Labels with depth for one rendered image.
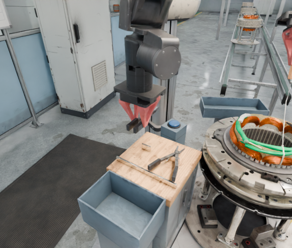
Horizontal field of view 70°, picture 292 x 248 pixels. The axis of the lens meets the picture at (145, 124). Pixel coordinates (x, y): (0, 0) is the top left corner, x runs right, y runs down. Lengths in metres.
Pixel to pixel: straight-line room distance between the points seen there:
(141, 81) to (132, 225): 0.34
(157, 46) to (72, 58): 2.26
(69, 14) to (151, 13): 2.11
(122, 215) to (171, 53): 0.40
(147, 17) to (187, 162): 0.37
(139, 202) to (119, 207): 0.06
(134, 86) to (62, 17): 2.14
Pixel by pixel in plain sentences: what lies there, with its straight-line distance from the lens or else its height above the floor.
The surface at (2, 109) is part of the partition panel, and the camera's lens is 2.67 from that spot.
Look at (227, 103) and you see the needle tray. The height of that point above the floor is 1.04.
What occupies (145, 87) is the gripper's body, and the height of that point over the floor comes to 1.29.
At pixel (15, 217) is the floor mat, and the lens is 1.99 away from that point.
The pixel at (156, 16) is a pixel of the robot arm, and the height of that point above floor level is 1.42.
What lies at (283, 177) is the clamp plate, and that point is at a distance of 0.58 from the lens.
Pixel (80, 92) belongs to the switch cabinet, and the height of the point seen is 0.38.
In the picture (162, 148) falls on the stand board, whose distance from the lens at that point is 0.62.
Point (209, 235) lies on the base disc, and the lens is 0.78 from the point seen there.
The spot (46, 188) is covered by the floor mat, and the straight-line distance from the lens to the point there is 2.07.
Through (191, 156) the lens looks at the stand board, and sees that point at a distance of 0.61.
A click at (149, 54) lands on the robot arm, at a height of 1.37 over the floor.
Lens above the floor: 1.46
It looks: 33 degrees down
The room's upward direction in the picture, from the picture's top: straight up
